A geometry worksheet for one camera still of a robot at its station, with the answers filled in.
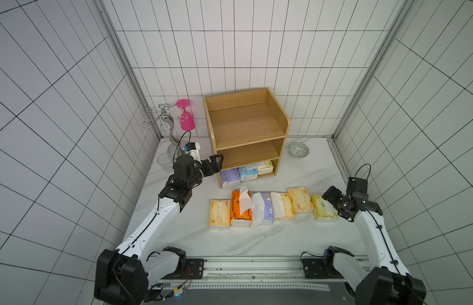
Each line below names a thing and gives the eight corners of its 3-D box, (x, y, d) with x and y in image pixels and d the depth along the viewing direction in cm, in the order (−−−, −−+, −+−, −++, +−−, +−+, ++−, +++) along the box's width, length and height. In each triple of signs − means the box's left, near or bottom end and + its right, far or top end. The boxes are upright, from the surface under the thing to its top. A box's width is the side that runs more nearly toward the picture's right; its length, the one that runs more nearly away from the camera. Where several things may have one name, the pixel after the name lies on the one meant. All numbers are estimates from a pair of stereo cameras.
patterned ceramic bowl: (290, 159, 110) (292, 155, 107) (287, 146, 117) (288, 142, 114) (308, 159, 110) (310, 155, 107) (304, 146, 117) (306, 142, 114)
